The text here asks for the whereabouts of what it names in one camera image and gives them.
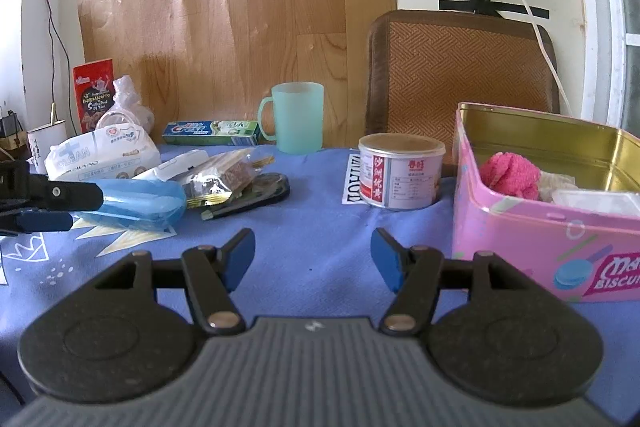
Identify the pink fluffy cloth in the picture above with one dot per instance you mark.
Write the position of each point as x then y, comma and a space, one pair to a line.
510, 177

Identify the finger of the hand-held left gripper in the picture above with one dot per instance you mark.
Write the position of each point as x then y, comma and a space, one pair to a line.
65, 196
42, 223

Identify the toothpaste box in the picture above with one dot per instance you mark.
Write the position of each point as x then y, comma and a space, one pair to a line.
210, 132

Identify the white can with red label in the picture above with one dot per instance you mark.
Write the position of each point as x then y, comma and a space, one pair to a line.
400, 177

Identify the white paper cup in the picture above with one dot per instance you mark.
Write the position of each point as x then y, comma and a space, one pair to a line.
45, 147

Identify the blue translucent plastic case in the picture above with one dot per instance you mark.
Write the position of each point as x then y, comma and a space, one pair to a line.
140, 204

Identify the red snack box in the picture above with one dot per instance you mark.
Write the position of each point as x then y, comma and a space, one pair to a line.
92, 97

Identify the white wet wipes pack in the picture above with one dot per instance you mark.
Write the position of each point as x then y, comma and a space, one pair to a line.
175, 167

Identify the black charger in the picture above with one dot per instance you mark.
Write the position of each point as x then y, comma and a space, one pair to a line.
9, 122

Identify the large white tissue pack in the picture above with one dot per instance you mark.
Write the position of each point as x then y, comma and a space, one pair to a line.
100, 154

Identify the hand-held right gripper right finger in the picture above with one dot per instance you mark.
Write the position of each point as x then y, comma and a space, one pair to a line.
386, 259

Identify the pink tin box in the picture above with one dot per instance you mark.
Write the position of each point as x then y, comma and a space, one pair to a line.
510, 247

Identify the brown woven chair back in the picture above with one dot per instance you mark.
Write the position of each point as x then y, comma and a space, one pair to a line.
460, 67

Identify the brass stick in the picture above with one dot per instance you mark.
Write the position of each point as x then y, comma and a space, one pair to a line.
53, 113

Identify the clear cracker packet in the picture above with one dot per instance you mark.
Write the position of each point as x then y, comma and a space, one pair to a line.
225, 174

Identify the white window frame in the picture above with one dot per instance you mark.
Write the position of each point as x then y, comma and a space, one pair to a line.
607, 17

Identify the green plastic cup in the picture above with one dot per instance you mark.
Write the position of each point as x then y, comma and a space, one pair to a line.
297, 122

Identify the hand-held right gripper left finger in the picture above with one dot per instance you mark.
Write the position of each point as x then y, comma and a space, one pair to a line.
240, 257

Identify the wood-grain vinyl sheet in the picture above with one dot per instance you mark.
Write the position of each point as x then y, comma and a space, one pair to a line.
225, 7

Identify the yellow snack packet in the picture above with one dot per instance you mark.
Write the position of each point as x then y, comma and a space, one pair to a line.
205, 202

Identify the black glossy flat object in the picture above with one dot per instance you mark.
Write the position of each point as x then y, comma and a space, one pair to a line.
270, 192

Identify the plastic bag of paper plates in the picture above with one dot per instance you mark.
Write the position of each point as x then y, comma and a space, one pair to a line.
127, 107

